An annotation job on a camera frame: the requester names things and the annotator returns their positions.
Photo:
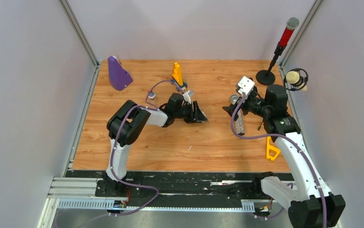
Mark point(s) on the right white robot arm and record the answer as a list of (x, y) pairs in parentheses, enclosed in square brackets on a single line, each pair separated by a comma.
[(312, 204)]

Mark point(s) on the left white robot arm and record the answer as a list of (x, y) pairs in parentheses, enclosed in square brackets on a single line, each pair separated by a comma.
[(128, 122)]

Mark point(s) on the yellow plastic handle tool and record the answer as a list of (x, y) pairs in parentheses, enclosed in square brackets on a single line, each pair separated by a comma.
[(272, 152)]

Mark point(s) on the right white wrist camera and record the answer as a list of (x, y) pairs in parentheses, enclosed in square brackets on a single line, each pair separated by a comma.
[(244, 86)]

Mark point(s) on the yellow blue toy car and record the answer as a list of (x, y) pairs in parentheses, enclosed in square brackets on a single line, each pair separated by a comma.
[(177, 77)]

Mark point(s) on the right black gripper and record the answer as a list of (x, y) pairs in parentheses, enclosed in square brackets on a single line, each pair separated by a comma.
[(243, 104)]

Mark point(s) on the red microphone on stand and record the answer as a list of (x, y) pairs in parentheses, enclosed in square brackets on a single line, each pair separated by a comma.
[(266, 77)]

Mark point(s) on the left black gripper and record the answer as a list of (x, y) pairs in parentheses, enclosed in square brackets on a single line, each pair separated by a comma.
[(196, 117)]

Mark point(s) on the beige microphone shock mount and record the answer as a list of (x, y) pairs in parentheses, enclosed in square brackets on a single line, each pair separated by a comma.
[(296, 80)]

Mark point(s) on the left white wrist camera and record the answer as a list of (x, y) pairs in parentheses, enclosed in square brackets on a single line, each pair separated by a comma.
[(187, 95)]

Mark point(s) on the purple plastic wedge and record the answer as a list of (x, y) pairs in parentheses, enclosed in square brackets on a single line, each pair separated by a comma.
[(119, 77)]

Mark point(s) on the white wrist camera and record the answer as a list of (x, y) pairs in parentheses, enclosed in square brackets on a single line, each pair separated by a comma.
[(244, 86), (187, 95)]

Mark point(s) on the glitter silver microphone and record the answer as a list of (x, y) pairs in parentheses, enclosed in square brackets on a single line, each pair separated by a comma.
[(239, 125)]

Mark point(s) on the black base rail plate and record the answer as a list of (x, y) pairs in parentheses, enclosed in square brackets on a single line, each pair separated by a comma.
[(181, 189)]

